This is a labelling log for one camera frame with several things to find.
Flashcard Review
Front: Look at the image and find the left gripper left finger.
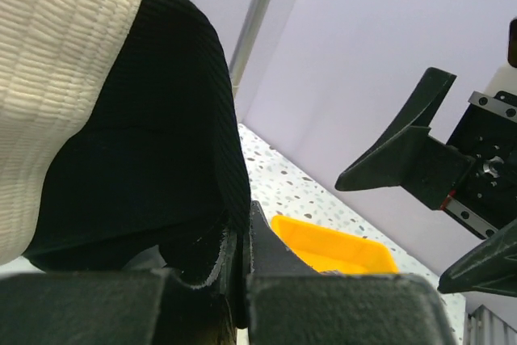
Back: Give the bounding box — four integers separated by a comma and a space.
1, 230, 237, 344

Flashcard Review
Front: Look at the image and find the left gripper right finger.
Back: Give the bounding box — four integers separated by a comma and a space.
246, 201, 456, 344

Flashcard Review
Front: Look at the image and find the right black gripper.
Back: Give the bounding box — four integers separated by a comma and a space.
334, 67, 516, 297

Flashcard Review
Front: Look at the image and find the plain black underwear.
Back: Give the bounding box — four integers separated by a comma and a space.
1, 0, 250, 271

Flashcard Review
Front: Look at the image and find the yellow plastic tray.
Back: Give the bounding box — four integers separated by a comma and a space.
271, 215, 398, 275

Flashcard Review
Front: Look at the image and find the right white rack pole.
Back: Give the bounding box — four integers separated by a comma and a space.
229, 0, 271, 87

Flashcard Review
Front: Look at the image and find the aluminium rail frame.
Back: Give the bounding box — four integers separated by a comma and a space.
463, 305, 516, 345

